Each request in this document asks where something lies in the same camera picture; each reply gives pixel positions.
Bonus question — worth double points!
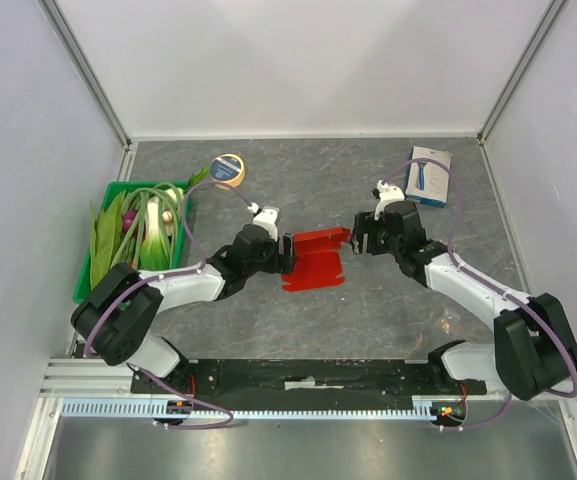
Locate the red paper box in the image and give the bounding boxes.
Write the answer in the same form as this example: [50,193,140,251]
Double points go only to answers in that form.
[282,227,351,292]

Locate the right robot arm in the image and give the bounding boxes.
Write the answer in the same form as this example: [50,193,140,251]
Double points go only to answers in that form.
[350,201,577,401]

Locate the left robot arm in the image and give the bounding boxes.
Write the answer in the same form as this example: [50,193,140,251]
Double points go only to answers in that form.
[71,224,297,393]

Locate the razor package box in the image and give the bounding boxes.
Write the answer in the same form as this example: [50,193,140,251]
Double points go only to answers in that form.
[404,146,452,208]

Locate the masking tape roll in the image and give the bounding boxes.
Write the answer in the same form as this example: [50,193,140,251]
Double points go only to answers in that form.
[210,153,246,189]

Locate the bok choy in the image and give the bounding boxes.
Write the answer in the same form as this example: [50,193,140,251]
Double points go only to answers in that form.
[139,197,171,271]

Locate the green long beans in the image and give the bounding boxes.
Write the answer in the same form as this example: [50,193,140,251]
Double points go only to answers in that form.
[107,182,189,279]

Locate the purple onion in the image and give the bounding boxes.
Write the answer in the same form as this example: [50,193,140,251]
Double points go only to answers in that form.
[122,210,137,233]

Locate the green leafy vegetables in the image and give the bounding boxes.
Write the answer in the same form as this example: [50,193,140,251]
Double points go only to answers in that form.
[89,192,125,289]

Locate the green plastic tray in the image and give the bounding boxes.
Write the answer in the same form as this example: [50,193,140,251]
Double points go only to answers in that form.
[72,180,195,305]

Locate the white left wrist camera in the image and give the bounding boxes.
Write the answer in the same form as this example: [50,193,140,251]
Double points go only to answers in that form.
[252,206,280,241]

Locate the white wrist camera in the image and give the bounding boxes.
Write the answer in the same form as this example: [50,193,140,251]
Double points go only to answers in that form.
[373,180,405,220]
[252,206,280,241]

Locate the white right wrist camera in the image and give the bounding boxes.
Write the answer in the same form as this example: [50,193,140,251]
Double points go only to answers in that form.
[373,180,405,220]

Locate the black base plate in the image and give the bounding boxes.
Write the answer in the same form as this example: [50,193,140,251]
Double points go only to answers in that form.
[130,357,488,412]

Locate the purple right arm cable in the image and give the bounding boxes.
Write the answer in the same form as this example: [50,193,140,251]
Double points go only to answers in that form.
[380,157,577,432]

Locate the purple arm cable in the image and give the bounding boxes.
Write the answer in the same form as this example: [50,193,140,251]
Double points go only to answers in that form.
[380,157,577,432]
[82,180,259,431]

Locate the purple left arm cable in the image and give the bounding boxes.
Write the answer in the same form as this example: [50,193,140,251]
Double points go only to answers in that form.
[82,180,259,431]

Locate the slotted cable duct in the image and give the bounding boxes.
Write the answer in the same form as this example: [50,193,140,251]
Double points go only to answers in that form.
[61,397,442,420]

